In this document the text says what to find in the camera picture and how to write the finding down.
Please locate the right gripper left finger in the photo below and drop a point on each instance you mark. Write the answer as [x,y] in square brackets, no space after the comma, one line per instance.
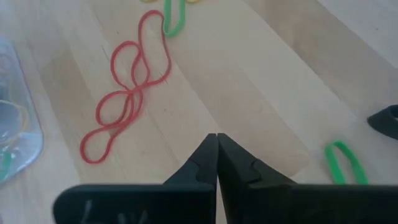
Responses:
[180,202]

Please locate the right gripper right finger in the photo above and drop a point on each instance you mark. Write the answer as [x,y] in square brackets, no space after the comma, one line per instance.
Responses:
[280,203]

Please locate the black wide rubber band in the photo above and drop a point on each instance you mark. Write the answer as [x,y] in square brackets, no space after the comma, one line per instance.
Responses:
[384,124]

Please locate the red thin rubber band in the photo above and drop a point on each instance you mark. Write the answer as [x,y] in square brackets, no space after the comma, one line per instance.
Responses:
[81,149]
[111,63]

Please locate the yellow thin rubber band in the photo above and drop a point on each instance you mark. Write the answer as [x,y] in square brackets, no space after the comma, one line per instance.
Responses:
[194,1]
[149,1]
[28,119]

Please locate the clear plastic bin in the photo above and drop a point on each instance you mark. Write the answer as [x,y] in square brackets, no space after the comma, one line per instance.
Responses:
[18,152]

